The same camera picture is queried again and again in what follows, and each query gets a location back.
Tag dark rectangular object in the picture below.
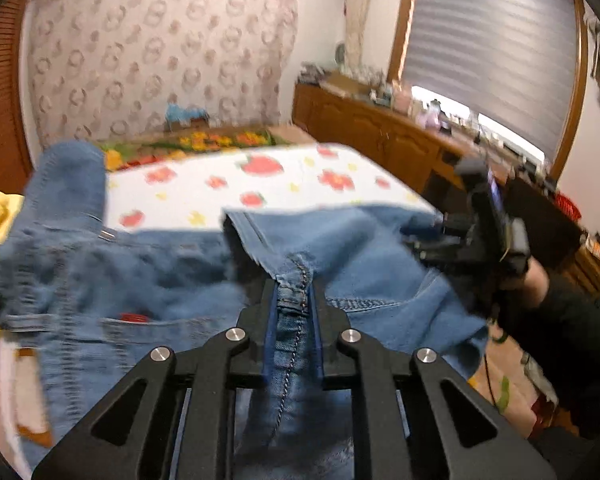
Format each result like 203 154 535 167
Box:
505 180 583 276

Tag blue denim pants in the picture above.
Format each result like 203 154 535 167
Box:
0 142 488 480

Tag wooden window frame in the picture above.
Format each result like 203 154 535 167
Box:
387 0 588 181

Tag red container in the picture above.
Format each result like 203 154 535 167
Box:
555 192 582 221

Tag long wooden cabinet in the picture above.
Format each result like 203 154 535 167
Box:
292 82 600 291

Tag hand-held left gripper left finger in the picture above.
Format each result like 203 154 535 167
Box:
32 277 281 480

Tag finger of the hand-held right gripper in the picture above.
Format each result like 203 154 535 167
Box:
404 236 477 270
441 211 475 237

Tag grey striped window blind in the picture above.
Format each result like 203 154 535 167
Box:
400 0 581 161

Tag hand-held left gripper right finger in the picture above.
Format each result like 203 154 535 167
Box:
307 280 556 480

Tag white fruit-print blanket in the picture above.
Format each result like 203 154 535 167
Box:
0 142 436 476

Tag brown louvered wooden wardrobe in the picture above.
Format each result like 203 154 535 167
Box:
0 0 36 196

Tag open cardboard box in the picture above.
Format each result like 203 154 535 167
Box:
325 72 371 96

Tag beige tied lace curtain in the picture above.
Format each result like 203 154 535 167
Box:
342 0 381 68

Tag blue plastic bag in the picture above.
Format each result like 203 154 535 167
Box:
165 102 211 125

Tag circle-print sheer curtain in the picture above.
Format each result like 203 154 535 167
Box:
27 0 301 146

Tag small cardboard box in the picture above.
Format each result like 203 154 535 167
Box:
167 117 213 132

